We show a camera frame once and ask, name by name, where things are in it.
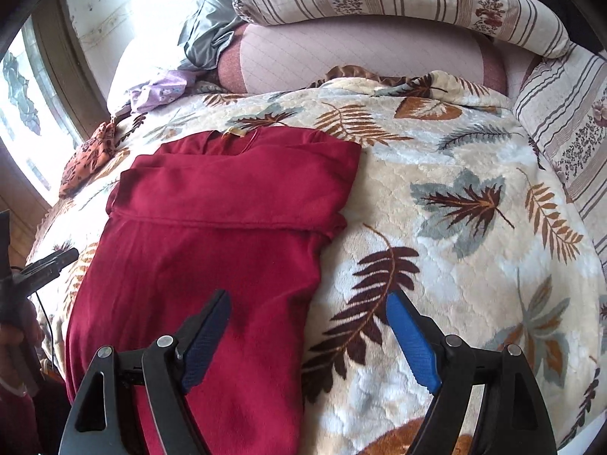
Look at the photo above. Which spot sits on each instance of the patterned glass window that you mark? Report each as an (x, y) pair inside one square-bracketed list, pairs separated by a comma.
[(28, 104)]

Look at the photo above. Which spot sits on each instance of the red fleece sweater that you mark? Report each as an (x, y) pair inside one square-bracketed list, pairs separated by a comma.
[(213, 227)]

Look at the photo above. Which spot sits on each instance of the white pillow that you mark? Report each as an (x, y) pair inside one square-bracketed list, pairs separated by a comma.
[(142, 66)]

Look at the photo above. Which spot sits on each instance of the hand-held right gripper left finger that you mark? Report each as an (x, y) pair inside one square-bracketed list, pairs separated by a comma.
[(204, 341)]

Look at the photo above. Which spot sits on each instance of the leaf print plush blanket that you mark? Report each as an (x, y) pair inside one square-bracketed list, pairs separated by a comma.
[(427, 265)]

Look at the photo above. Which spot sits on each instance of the black clothing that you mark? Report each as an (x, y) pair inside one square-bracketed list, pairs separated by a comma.
[(559, 4)]

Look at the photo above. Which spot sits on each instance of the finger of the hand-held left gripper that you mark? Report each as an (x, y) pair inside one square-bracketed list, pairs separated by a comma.
[(52, 263)]

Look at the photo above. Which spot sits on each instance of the orange floral cloth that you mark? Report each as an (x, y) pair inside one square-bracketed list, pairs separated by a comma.
[(85, 161)]

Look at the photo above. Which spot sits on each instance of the grey cloth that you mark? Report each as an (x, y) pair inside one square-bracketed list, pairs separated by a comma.
[(208, 28)]

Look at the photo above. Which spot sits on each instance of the purple floral cloth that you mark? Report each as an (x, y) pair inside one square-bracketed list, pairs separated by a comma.
[(156, 92)]

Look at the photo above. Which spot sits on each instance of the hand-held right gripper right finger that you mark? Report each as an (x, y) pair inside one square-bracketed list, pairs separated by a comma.
[(412, 346)]

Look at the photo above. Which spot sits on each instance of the person's left hand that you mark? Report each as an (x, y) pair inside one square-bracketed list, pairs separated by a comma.
[(34, 327)]

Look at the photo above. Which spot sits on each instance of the pink quilted bolster pillow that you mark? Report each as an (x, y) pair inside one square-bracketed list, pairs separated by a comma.
[(355, 57)]

